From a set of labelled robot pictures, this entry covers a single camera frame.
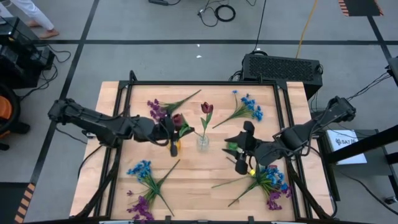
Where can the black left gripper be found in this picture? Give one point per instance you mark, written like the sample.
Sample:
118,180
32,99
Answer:
163,130

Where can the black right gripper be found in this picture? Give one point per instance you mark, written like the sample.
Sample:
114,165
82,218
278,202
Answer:
250,149

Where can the green glass vase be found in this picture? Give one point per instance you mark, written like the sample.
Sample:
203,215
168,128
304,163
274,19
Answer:
232,145

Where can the blue artificial flower bunch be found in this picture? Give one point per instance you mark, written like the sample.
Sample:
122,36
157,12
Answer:
141,169
276,179
250,104

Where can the purple artificial flower bunch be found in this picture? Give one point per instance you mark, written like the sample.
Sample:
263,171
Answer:
157,110
141,208
275,197

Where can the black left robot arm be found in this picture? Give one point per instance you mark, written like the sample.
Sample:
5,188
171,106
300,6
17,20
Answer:
93,121

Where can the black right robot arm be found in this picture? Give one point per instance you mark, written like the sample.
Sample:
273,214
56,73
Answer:
298,135

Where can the yellow glass vase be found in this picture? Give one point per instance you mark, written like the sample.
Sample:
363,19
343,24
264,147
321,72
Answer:
179,145

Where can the clear glass vase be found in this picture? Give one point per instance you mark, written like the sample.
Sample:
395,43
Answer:
202,144

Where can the small yellow tag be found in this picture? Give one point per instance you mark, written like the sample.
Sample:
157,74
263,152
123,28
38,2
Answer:
252,172

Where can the black computer case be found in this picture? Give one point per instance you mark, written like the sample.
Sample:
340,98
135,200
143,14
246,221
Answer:
280,70

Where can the silver aluminium extrusion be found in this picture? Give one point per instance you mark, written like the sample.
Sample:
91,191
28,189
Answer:
289,222
116,222

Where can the white printed sheet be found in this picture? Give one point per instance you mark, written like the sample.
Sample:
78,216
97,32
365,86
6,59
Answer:
342,137

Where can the black power strip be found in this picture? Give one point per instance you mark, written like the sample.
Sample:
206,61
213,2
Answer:
158,2

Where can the black diagonal beam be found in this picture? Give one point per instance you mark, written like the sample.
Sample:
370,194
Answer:
373,141

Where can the dark grey side table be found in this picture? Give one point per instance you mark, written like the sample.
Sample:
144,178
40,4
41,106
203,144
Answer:
373,177

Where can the black equipment corner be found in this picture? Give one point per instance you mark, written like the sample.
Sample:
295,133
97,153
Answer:
394,70

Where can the black equipment stack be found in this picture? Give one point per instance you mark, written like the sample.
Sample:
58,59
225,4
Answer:
18,62

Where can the orange black shop vacuum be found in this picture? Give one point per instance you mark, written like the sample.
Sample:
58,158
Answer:
4,109

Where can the black mat orange stripes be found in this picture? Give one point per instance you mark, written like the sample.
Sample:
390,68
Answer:
360,7
12,202

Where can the person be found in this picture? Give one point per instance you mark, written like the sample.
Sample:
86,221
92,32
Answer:
31,12

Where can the black aluminium table frame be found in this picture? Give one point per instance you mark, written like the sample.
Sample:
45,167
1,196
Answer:
202,83

